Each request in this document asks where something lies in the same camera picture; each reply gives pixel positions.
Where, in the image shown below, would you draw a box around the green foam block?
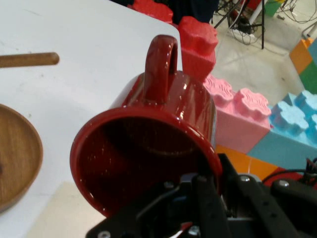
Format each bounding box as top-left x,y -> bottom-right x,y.
263,0 -> 289,17
298,59 -> 317,95

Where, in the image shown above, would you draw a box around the light blue foam block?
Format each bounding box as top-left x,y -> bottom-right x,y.
247,90 -> 317,172

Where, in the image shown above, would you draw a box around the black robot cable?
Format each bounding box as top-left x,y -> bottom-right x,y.
262,157 -> 317,185

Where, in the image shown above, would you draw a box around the black metal stand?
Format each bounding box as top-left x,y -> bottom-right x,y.
213,0 -> 266,51

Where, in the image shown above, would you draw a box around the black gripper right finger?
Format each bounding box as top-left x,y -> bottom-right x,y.
217,153 -> 317,238

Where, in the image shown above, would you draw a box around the wooden mug tree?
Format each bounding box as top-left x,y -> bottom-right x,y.
0,52 -> 60,215

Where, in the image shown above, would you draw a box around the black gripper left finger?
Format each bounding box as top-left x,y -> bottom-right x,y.
85,173 -> 231,238

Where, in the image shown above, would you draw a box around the orange foam block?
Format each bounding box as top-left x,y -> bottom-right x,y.
214,144 -> 279,182
289,37 -> 316,75

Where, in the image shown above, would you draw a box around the pink foam block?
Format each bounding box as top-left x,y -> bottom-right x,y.
203,73 -> 272,155

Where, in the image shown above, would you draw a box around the red ceramic mug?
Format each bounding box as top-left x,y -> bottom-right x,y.
70,34 -> 223,219

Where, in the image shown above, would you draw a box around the tangled floor cables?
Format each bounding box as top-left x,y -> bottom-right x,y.
229,0 -> 317,46

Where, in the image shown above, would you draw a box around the large red foam block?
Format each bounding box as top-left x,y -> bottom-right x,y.
176,15 -> 219,83

